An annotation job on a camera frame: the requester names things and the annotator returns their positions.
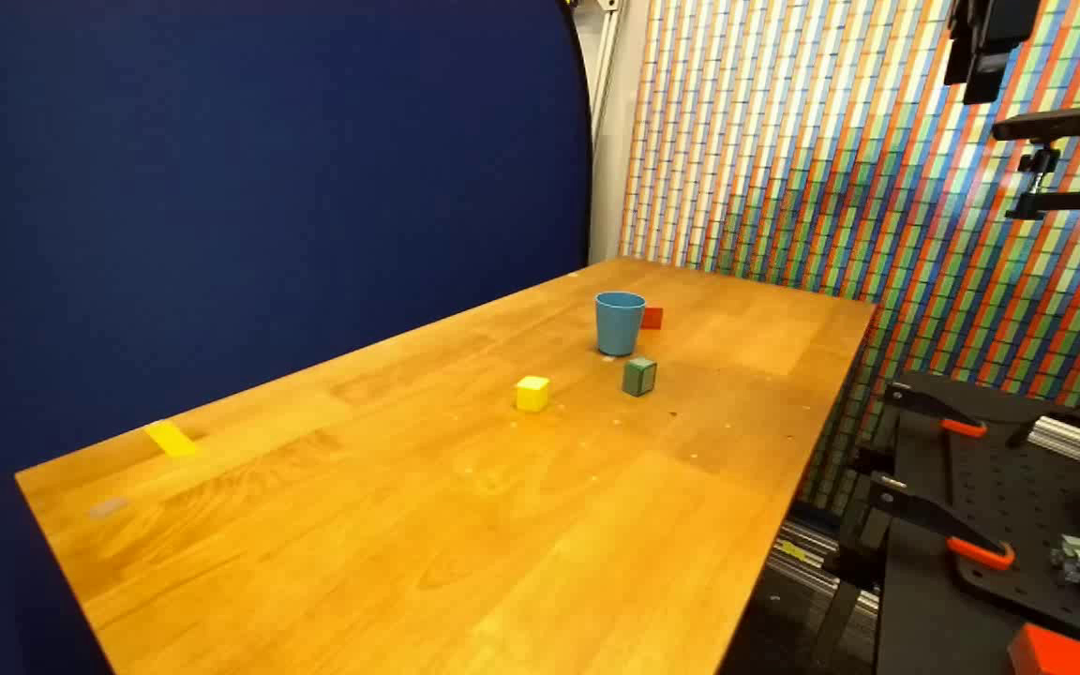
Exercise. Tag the yellow tape strip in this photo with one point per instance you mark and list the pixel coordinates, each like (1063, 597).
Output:
(175, 439)

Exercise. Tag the blue fabric backdrop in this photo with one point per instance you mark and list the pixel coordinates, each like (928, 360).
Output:
(251, 187)

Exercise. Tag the blue plastic cup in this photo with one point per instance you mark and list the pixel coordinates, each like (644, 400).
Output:
(620, 325)

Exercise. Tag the black camera on stand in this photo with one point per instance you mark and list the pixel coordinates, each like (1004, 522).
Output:
(1051, 120)

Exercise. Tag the colourful patterned wall panel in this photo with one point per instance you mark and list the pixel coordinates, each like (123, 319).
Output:
(815, 152)

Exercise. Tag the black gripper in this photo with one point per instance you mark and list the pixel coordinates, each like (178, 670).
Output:
(1006, 22)

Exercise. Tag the silver aluminium rail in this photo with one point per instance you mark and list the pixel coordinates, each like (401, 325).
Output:
(1071, 436)

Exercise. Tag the yellow wooden block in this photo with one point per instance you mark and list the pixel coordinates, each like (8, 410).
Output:
(534, 395)

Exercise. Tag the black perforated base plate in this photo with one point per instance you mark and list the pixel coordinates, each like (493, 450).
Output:
(1004, 501)

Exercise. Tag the red wooden block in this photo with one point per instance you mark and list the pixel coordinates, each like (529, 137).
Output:
(654, 319)

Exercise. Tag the orange box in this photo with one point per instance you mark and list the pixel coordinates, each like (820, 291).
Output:
(1051, 654)

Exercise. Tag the green wooden block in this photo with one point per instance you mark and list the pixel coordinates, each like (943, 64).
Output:
(638, 377)

